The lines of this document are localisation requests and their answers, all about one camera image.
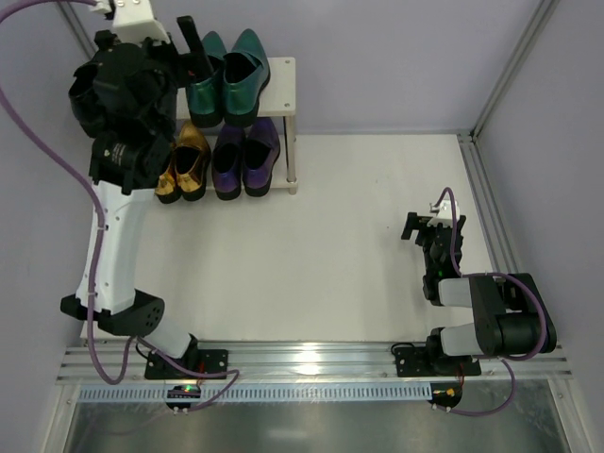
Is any green loafer shoe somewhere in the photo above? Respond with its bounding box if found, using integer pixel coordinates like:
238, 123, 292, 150
222, 28, 271, 128
186, 31, 227, 128

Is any right aluminium side rail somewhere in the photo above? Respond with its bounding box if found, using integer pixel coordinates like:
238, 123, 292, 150
457, 133, 519, 274

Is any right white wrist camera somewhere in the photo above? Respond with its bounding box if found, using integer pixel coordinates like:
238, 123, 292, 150
428, 200, 457, 227

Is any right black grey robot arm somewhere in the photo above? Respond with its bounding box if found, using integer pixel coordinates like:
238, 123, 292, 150
391, 212, 558, 377

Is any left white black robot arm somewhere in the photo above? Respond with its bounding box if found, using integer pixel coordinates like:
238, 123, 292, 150
60, 16, 210, 366

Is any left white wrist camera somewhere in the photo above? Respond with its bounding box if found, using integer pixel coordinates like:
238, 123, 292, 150
89, 0, 171, 44

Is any purple loafer shoe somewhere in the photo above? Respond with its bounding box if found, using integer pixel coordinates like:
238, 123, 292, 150
211, 125, 245, 201
243, 117, 280, 197

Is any left aluminium frame post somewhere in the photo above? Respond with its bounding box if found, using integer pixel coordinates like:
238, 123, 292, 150
56, 2, 95, 59

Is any grey slotted cable duct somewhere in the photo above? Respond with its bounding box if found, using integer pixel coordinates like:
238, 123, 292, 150
78, 381, 432, 404

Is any aluminium mounting rail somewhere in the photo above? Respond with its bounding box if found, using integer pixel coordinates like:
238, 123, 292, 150
57, 340, 573, 384

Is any white two-tier shoe shelf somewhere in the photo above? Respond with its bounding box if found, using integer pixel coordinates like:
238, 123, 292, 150
159, 59, 297, 193

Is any right aluminium frame post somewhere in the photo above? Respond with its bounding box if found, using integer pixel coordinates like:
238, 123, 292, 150
470, 0, 560, 141

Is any gold loafer shoe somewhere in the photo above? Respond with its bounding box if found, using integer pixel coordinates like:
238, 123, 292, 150
155, 159, 181, 205
175, 120, 211, 202

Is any black loafer shoe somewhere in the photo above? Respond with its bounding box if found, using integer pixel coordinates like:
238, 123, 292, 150
68, 63, 106, 139

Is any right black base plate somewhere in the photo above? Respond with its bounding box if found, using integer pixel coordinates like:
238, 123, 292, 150
391, 343, 481, 378

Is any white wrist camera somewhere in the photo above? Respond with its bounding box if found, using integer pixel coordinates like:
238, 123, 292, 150
428, 200, 457, 227
89, 0, 171, 44

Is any aluminium frame post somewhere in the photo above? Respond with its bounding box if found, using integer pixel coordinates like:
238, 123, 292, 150
470, 0, 560, 141
56, 2, 95, 59

